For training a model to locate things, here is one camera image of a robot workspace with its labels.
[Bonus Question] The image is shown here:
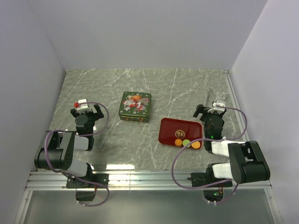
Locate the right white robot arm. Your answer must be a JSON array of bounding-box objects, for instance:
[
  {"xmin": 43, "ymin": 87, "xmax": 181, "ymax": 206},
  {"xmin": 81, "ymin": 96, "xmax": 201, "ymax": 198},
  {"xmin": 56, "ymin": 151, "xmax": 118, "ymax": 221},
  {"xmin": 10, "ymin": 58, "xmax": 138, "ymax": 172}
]
[{"xmin": 193, "ymin": 102, "xmax": 271, "ymax": 186}]

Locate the aluminium rail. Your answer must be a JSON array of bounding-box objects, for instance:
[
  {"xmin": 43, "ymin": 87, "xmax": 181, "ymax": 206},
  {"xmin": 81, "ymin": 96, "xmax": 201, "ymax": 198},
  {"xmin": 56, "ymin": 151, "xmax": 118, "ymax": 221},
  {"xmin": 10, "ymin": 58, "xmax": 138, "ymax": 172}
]
[{"xmin": 25, "ymin": 169, "xmax": 273, "ymax": 191}]

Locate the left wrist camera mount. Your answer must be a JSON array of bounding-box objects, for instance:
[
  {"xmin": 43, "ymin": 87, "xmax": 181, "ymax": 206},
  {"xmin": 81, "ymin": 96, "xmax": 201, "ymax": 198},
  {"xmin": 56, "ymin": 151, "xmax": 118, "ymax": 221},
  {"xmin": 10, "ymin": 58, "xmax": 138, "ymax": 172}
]
[{"xmin": 74, "ymin": 99, "xmax": 92, "ymax": 114}]

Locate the square cookie tin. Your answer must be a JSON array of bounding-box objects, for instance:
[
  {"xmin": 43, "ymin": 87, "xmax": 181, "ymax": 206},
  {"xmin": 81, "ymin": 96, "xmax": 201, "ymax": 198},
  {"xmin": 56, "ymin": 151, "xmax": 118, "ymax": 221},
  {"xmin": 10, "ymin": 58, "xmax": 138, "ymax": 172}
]
[{"xmin": 119, "ymin": 113, "xmax": 150, "ymax": 123}]

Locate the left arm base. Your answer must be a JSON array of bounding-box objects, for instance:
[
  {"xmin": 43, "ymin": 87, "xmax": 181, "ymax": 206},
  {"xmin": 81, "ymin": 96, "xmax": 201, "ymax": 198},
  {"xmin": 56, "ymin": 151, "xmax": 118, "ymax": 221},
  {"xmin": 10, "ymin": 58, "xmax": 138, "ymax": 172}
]
[{"xmin": 66, "ymin": 174, "xmax": 110, "ymax": 207}]

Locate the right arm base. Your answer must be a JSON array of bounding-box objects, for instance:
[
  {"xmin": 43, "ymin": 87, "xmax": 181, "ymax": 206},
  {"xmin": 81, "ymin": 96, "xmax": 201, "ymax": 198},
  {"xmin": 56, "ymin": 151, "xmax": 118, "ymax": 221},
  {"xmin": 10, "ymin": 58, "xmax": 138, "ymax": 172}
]
[{"xmin": 190, "ymin": 171, "xmax": 234, "ymax": 203}]

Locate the red lacquer tray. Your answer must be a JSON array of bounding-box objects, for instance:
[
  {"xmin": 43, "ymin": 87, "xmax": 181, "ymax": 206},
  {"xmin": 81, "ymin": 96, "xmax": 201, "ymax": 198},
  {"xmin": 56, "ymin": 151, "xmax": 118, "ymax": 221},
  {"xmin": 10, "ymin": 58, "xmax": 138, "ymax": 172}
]
[{"xmin": 158, "ymin": 118, "xmax": 203, "ymax": 147}]

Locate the gold tin lid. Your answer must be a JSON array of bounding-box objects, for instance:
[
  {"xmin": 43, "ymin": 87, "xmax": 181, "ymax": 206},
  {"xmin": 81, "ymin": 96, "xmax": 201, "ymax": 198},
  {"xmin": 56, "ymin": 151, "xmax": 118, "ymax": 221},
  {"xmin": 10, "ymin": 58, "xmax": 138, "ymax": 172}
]
[{"xmin": 119, "ymin": 91, "xmax": 152, "ymax": 118}]

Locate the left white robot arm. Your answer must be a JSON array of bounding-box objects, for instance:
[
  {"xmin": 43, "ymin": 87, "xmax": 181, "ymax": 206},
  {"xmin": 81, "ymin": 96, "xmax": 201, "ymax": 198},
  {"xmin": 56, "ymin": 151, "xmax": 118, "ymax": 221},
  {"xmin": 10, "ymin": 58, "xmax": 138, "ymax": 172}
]
[{"xmin": 34, "ymin": 101, "xmax": 105, "ymax": 188}]

